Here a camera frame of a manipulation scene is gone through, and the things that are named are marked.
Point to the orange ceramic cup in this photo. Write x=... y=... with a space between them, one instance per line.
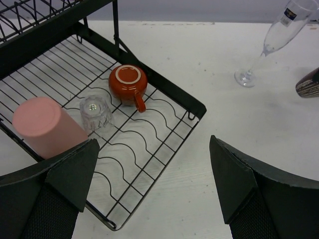
x=128 y=83

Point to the clear faceted glass tumbler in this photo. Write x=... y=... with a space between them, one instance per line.
x=96 y=116

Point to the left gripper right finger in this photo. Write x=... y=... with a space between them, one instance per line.
x=260 y=201

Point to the clear champagne flute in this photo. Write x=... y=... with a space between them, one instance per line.
x=295 y=15

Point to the black wire dish rack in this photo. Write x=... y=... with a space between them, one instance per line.
x=66 y=50

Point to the pink plastic cup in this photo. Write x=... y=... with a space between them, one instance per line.
x=47 y=127

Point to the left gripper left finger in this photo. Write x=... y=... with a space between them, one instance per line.
x=43 y=201

